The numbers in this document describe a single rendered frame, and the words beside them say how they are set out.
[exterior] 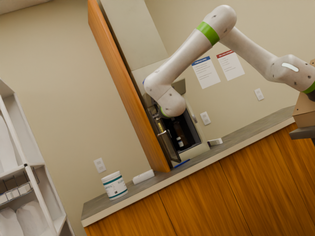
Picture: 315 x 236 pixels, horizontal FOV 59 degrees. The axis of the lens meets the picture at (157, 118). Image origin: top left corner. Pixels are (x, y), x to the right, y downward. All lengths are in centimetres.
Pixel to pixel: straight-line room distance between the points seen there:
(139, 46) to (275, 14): 172
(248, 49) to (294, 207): 117
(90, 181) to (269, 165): 138
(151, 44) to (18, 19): 117
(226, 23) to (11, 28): 190
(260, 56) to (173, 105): 55
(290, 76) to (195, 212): 98
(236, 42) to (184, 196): 96
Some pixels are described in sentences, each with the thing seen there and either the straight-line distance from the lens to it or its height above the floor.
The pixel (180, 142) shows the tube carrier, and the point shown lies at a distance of 216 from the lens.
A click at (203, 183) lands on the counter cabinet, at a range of 186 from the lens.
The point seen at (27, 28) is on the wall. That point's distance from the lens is 272.
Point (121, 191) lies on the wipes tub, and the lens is 185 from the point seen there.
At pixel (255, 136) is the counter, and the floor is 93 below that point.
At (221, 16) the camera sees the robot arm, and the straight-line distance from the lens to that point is 133.
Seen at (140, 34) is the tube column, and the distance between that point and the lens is 223.
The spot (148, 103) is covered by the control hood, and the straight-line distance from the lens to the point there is 202.
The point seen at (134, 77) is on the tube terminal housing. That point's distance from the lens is 210.
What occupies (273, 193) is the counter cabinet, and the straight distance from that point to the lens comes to 210.
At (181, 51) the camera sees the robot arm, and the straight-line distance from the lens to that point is 130.
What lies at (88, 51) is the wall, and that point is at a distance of 260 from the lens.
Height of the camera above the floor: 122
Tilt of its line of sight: 3 degrees up
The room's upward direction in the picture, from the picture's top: 24 degrees counter-clockwise
